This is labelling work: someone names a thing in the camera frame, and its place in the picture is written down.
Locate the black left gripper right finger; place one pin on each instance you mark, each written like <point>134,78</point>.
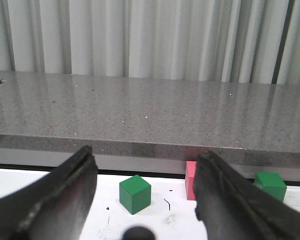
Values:
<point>232,208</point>

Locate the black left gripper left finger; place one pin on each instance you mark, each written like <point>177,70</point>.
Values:
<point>54,207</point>

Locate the green cube middle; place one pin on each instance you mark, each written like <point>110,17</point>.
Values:
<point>271,183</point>

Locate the green cube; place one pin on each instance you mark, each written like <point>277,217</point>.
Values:
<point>271,183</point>
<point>135,194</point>

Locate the pink cube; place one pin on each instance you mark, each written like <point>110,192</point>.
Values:
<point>190,172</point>

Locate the green cube left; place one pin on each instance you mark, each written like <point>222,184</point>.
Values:
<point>135,194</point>

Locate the grey stone counter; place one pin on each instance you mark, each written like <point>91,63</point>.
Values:
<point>149,125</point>

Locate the grey-white curtain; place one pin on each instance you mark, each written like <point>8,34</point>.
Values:
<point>242,41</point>

